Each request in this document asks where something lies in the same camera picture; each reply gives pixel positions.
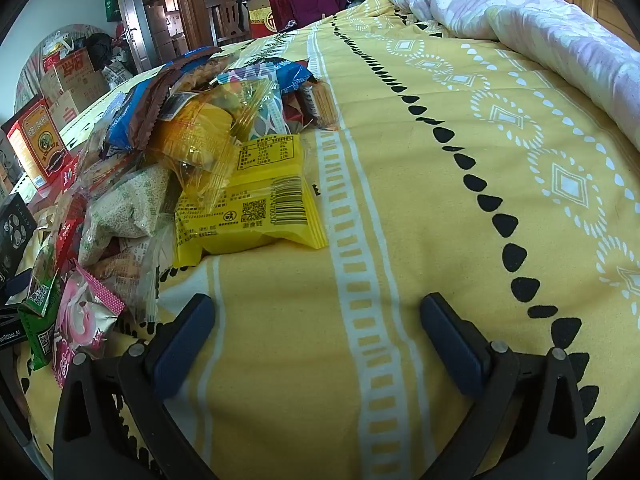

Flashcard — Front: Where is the orange clear-edged snack packet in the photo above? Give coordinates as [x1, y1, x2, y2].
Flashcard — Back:
[147, 92, 241, 201]

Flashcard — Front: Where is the black box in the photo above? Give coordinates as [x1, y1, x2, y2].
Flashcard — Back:
[0, 195, 38, 286]

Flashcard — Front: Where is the wooden door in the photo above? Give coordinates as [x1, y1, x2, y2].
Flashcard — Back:
[112, 0, 151, 78]

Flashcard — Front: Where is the large pile of snack packets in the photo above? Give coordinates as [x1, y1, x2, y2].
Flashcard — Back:
[17, 47, 341, 391]

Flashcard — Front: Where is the red-lettered cardboard box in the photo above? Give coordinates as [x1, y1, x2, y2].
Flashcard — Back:
[42, 49, 98, 81]

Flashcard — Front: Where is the yellow barcode snack packet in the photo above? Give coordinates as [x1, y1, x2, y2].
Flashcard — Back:
[172, 133, 328, 268]

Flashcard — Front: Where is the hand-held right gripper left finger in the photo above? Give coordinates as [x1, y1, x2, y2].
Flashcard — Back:
[52, 293, 221, 480]

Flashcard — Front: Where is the orange and red carton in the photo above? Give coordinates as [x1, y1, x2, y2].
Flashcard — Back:
[1, 94, 73, 188]

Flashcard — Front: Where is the floral quilt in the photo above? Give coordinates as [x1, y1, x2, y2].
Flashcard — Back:
[386, 0, 640, 156]

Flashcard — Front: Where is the wooden chair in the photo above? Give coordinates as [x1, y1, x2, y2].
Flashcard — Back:
[202, 0, 257, 47]

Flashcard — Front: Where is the red gift box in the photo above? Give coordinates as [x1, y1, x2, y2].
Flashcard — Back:
[248, 0, 281, 40]

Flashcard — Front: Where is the wooden wardrobe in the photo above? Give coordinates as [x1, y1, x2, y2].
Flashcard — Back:
[170, 0, 281, 56]

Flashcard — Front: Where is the red flat box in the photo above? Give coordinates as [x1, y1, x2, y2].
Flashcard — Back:
[35, 152, 83, 196]

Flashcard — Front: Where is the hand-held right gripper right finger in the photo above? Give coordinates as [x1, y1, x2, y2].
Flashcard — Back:
[419, 292, 590, 480]

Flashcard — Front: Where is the plain cardboard box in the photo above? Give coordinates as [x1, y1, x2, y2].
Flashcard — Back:
[40, 70, 111, 126]

